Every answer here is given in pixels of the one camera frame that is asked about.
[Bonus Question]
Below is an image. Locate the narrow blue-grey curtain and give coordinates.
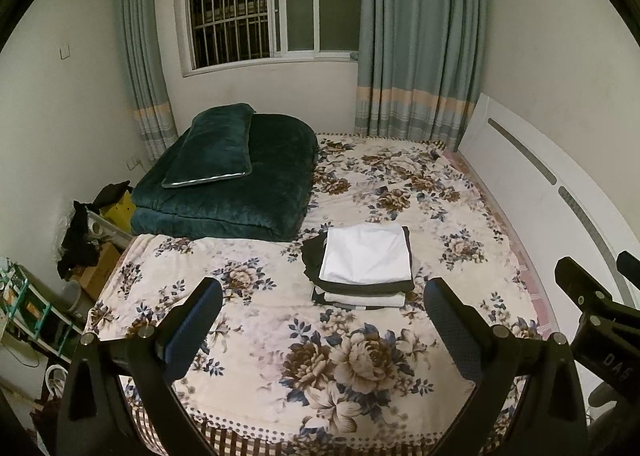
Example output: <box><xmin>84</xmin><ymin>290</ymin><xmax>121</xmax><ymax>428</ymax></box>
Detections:
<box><xmin>116</xmin><ymin>0</ymin><xmax>179</xmax><ymax>163</ymax></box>

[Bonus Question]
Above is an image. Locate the cardboard box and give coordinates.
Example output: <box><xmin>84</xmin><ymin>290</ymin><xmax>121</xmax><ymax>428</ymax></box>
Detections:
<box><xmin>70</xmin><ymin>241</ymin><xmax>122</xmax><ymax>303</ymax></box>

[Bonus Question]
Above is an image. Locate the dark green pillow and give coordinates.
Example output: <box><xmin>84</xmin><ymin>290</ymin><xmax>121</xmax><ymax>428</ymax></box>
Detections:
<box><xmin>161</xmin><ymin>103</ymin><xmax>257</xmax><ymax>189</ymax></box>

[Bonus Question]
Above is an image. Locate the white headboard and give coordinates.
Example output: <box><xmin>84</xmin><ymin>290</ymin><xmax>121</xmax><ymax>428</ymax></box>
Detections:
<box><xmin>457</xmin><ymin>93</ymin><xmax>640</xmax><ymax>317</ymax></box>

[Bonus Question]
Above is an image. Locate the barred window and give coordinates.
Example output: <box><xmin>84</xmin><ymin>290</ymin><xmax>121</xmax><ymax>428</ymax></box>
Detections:
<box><xmin>181</xmin><ymin>0</ymin><xmax>365</xmax><ymax>77</ymax></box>

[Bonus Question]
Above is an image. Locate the green rack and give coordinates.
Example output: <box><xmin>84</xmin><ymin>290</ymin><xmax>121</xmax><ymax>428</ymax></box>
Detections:
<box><xmin>0</xmin><ymin>256</ymin><xmax>84</xmax><ymax>363</ymax></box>

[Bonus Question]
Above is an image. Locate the white t-shirt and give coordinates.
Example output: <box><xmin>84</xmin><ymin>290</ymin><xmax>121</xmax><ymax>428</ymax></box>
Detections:
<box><xmin>318</xmin><ymin>226</ymin><xmax>414</xmax><ymax>285</ymax></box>

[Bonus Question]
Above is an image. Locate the white folded garment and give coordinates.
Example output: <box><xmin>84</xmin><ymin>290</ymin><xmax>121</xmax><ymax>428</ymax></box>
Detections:
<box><xmin>311</xmin><ymin>283</ymin><xmax>407</xmax><ymax>309</ymax></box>

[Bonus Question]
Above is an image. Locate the white metal rack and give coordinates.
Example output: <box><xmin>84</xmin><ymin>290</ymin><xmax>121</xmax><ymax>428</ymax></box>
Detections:
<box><xmin>87</xmin><ymin>213</ymin><xmax>135</xmax><ymax>243</ymax></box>

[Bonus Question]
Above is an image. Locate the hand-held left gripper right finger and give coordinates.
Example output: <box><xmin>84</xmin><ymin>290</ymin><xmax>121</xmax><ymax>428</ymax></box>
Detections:
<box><xmin>424</xmin><ymin>277</ymin><xmax>589</xmax><ymax>456</ymax></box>

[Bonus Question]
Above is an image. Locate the stack of dark clothes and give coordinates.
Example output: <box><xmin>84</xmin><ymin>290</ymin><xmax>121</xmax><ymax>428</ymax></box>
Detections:
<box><xmin>300</xmin><ymin>225</ymin><xmax>417</xmax><ymax>295</ymax></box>

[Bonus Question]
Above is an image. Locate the dark green quilt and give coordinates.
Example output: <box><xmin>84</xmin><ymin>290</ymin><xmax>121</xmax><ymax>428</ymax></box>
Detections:
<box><xmin>131</xmin><ymin>112</ymin><xmax>320</xmax><ymax>243</ymax></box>

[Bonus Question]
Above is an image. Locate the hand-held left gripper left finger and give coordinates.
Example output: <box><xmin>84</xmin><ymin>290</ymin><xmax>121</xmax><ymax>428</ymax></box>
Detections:
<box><xmin>56</xmin><ymin>277</ymin><xmax>224</xmax><ymax>456</ymax></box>

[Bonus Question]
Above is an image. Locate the floral bed sheet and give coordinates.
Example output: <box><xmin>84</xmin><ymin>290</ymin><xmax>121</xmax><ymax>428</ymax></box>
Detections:
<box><xmin>82</xmin><ymin>132</ymin><xmax>545</xmax><ymax>456</ymax></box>

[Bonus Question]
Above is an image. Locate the grey bucket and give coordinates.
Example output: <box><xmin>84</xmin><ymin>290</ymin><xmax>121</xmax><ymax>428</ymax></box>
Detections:
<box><xmin>61</xmin><ymin>281</ymin><xmax>87</xmax><ymax>315</ymax></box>

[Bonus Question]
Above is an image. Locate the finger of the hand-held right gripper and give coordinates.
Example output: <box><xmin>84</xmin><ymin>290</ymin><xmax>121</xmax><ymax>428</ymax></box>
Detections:
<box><xmin>616</xmin><ymin>251</ymin><xmax>640</xmax><ymax>283</ymax></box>
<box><xmin>555</xmin><ymin>257</ymin><xmax>640</xmax><ymax>331</ymax></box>

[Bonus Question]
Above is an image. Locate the wide blue-grey curtain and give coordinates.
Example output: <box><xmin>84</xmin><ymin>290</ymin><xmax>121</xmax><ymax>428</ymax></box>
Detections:
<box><xmin>354</xmin><ymin>0</ymin><xmax>489</xmax><ymax>153</ymax></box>

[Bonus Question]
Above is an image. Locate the dark cloth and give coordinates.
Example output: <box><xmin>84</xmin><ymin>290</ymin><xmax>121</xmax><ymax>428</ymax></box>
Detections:
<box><xmin>93</xmin><ymin>181</ymin><xmax>132</xmax><ymax>209</ymax></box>

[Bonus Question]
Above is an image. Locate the black clothes pile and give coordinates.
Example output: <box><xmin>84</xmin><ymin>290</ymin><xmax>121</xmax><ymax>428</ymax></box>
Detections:
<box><xmin>56</xmin><ymin>201</ymin><xmax>102</xmax><ymax>279</ymax></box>

